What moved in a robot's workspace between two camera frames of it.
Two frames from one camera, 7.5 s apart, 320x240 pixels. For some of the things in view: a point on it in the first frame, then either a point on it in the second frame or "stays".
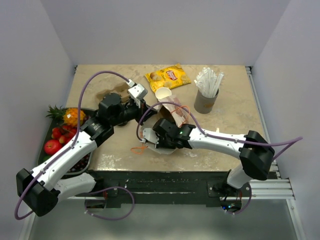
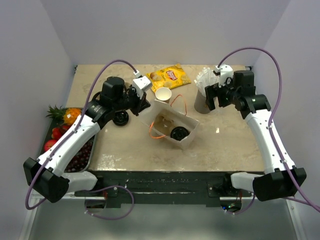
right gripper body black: [165, 143] -> [226, 96]
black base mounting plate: [166, 188] stays
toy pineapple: [69, 115] stays
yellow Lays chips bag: [170, 77] stays
